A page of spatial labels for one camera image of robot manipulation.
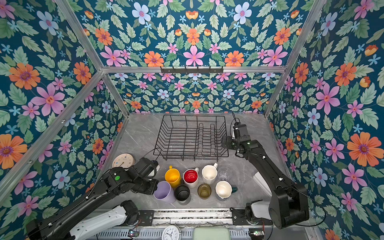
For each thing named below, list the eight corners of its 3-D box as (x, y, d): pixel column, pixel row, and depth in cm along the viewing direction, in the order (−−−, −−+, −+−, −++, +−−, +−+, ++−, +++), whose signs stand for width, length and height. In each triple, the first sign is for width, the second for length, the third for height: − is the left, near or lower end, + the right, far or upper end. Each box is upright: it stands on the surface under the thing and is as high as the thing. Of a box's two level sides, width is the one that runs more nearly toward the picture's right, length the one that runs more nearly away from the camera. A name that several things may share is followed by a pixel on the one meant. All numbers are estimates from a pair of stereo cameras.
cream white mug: (201, 186, 85) (201, 179, 77) (201, 170, 91) (201, 163, 83) (217, 185, 85) (218, 179, 77) (216, 170, 91) (217, 163, 83)
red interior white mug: (183, 189, 85) (182, 184, 79) (185, 173, 91) (183, 167, 85) (198, 189, 85) (197, 184, 79) (198, 173, 91) (198, 167, 85)
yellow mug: (164, 180, 88) (160, 174, 80) (173, 171, 92) (170, 164, 84) (178, 193, 84) (176, 187, 76) (187, 182, 87) (185, 176, 80)
